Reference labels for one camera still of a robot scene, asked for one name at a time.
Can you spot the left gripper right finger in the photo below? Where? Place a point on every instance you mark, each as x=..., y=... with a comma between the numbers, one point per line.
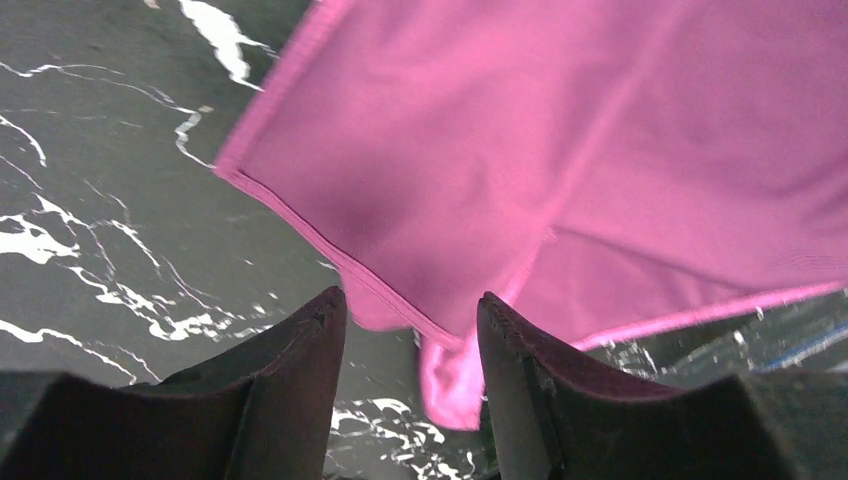
x=768, y=401

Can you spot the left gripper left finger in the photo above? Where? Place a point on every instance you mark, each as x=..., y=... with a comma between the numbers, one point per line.
x=260, y=410

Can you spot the purple cloth napkin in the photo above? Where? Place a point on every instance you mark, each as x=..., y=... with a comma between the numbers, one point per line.
x=610, y=169

